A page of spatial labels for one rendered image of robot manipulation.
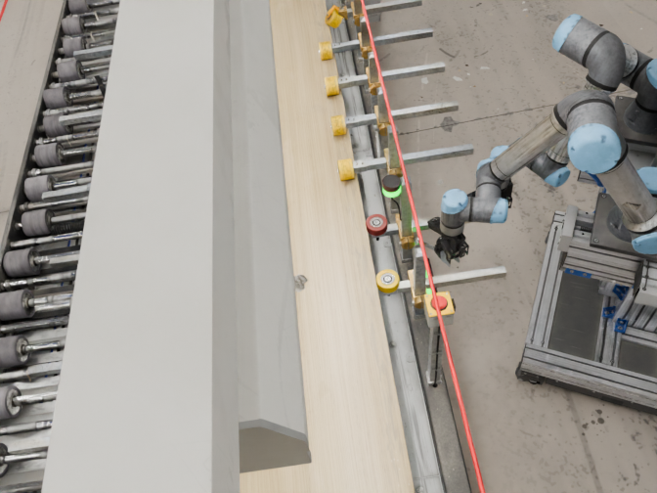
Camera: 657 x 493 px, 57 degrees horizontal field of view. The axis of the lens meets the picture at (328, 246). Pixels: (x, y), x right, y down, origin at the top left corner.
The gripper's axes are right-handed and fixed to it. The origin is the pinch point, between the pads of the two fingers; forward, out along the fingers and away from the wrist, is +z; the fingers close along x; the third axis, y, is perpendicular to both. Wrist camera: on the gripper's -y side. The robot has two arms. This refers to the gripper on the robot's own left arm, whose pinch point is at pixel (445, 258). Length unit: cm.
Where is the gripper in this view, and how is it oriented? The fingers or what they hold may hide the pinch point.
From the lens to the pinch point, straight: 213.6
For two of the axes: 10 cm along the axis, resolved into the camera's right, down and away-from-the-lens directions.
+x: 8.9, -4.2, 1.7
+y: 4.4, 7.0, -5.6
